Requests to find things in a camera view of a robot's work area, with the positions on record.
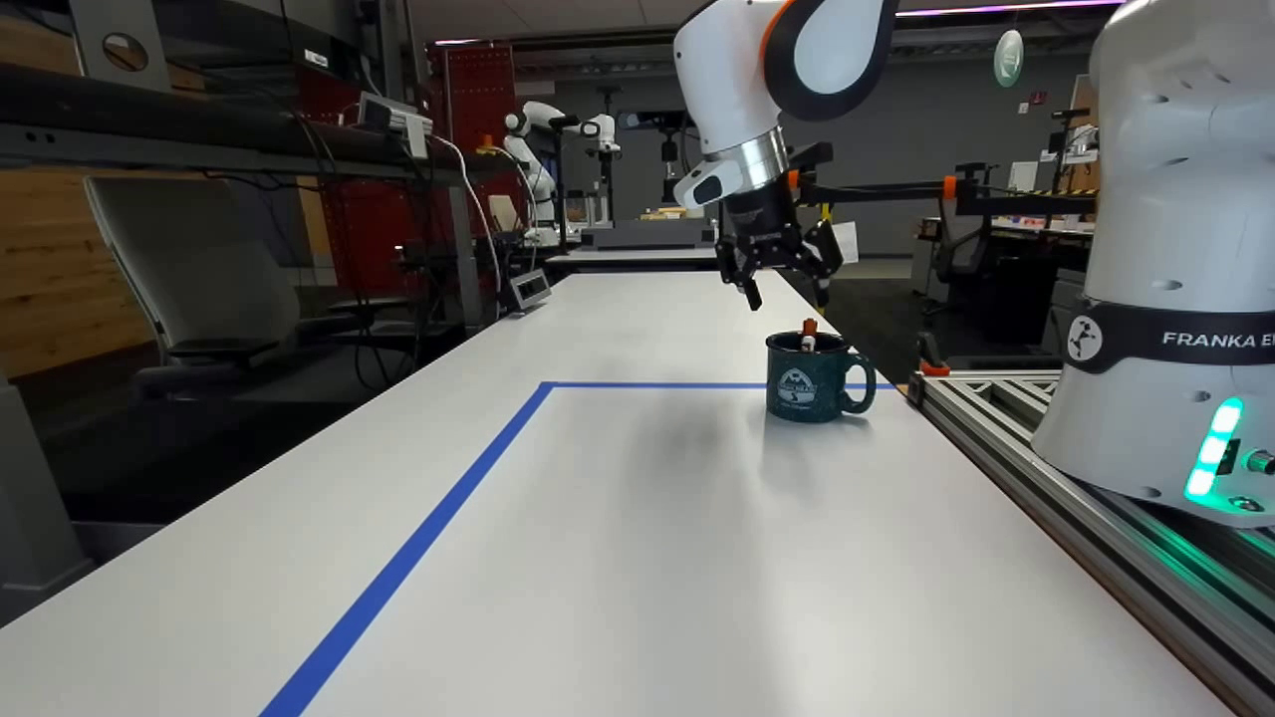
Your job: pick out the wooden board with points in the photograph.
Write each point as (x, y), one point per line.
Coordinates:
(61, 264)

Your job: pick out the grey plastic chair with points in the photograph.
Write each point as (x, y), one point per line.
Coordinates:
(200, 264)

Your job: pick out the dark teal enamel mug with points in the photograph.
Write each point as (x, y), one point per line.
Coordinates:
(802, 385)

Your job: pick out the black bar with orange clamps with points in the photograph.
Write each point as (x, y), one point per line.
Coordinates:
(917, 187)

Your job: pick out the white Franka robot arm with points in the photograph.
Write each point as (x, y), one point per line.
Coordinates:
(1168, 200)

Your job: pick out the blue tape line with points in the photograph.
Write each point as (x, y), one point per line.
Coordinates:
(442, 517)

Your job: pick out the black shelf beam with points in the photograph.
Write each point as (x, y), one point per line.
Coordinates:
(173, 126)

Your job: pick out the aluminium rail frame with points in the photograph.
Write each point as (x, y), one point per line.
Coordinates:
(1063, 492)

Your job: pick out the small black table device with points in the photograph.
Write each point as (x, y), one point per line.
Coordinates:
(527, 288)

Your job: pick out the white oval lamp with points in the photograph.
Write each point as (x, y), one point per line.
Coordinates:
(1012, 55)

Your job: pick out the white power box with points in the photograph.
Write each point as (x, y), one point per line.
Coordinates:
(395, 126)

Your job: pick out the orange rail clamp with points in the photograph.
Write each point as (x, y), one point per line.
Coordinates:
(936, 362)

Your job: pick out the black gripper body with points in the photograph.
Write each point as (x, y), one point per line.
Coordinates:
(767, 229)

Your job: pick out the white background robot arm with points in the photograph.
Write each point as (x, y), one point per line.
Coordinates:
(602, 128)
(536, 163)

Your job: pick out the white paper sign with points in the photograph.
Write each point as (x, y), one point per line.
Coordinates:
(844, 241)

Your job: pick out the white marker with orange cap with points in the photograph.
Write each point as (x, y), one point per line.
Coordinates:
(808, 326)

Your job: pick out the red cabinet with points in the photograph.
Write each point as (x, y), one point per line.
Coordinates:
(475, 94)

